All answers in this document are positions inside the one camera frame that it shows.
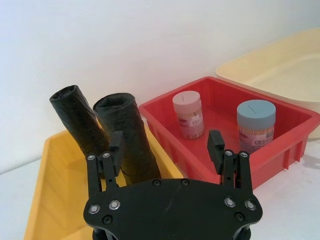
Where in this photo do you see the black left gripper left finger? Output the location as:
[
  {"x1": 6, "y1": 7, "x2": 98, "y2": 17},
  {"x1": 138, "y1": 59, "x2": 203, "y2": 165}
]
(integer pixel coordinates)
[{"x1": 85, "y1": 130, "x2": 125, "y2": 200}]

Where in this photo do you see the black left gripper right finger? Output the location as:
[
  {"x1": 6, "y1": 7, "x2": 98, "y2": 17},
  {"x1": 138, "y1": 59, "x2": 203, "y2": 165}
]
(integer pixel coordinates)
[{"x1": 206, "y1": 129, "x2": 255, "y2": 195}]

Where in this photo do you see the black garbage bag roll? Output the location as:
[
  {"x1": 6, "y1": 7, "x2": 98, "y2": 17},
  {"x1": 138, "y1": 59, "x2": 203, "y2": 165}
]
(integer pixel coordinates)
[
  {"x1": 92, "y1": 92, "x2": 161, "y2": 187},
  {"x1": 49, "y1": 84, "x2": 111, "y2": 157}
]

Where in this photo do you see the pink lid toothpick jar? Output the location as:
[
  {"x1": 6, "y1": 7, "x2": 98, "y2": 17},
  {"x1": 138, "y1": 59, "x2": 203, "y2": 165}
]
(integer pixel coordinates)
[{"x1": 172, "y1": 90, "x2": 206, "y2": 140}]

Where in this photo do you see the blue lid toothpick jar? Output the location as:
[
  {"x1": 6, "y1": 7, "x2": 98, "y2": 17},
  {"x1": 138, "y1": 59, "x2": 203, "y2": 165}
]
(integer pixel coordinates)
[{"x1": 236, "y1": 99, "x2": 277, "y2": 153}]

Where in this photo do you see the red plastic bin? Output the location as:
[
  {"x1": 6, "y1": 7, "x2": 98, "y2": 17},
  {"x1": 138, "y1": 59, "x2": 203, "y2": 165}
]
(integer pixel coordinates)
[{"x1": 138, "y1": 76, "x2": 314, "y2": 191}]

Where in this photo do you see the yellow plastic bin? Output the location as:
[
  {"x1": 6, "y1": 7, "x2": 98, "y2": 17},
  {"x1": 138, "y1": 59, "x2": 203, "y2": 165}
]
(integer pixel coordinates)
[{"x1": 23, "y1": 121, "x2": 185, "y2": 240}]

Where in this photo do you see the cream plastic bin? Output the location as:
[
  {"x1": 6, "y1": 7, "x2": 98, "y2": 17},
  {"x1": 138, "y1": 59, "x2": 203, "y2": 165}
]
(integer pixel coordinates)
[{"x1": 215, "y1": 27, "x2": 320, "y2": 141}]

